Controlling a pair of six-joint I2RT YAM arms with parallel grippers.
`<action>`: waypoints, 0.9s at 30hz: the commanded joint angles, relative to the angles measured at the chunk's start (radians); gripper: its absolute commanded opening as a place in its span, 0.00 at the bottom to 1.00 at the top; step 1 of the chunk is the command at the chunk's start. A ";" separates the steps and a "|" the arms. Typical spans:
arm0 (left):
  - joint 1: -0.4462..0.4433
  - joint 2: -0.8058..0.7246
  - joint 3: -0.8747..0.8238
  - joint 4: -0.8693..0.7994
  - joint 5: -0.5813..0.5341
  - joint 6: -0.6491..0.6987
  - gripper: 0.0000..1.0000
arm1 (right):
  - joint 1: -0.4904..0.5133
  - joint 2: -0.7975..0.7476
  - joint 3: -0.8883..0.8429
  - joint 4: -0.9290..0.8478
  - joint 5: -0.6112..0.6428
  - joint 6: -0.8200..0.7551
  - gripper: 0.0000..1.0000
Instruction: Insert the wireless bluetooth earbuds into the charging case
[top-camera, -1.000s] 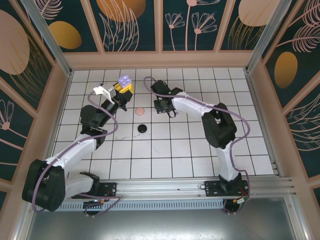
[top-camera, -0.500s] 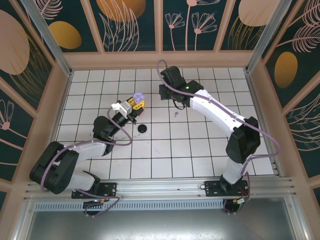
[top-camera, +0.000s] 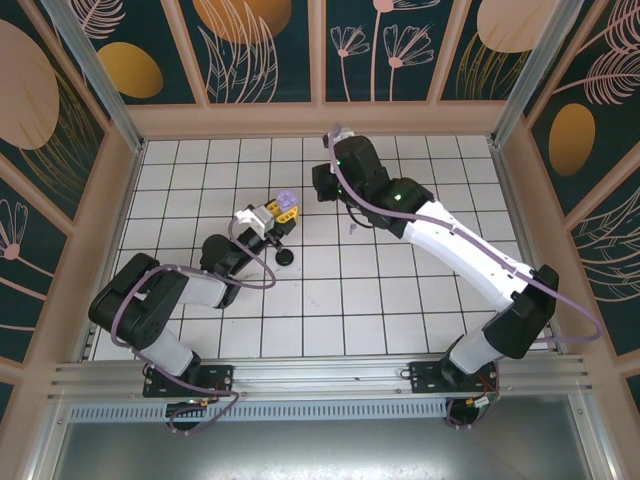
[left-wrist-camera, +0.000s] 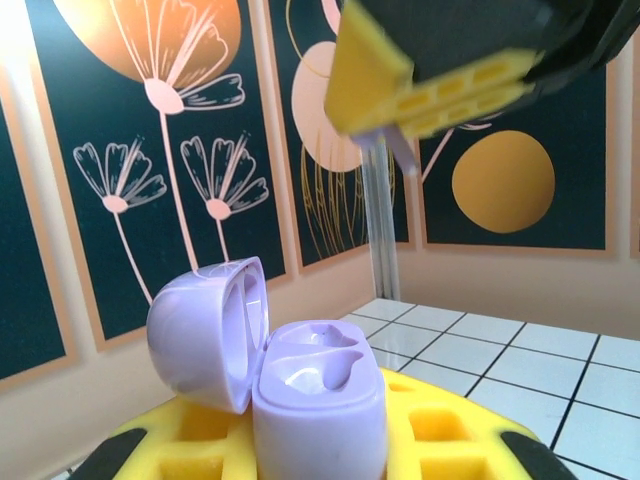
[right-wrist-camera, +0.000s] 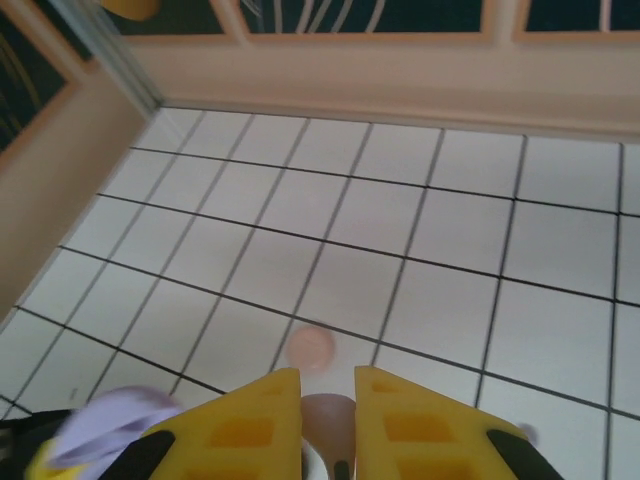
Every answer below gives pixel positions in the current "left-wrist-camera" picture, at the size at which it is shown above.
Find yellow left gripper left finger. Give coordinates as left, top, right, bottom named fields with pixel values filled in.
left=67, top=396, right=262, bottom=480

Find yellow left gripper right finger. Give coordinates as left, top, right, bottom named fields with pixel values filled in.
left=378, top=367, right=577, bottom=480

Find purple earbud charging case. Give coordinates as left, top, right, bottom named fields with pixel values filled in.
left=146, top=256, right=391, bottom=480

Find dark panel with peach circle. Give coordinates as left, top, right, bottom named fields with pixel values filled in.
left=264, top=0, right=417, bottom=275

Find dark panel with pink flowers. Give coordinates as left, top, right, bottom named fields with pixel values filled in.
left=24, top=0, right=291, bottom=354

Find aluminium corner post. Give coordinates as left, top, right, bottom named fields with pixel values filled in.
left=360, top=142, right=403, bottom=301

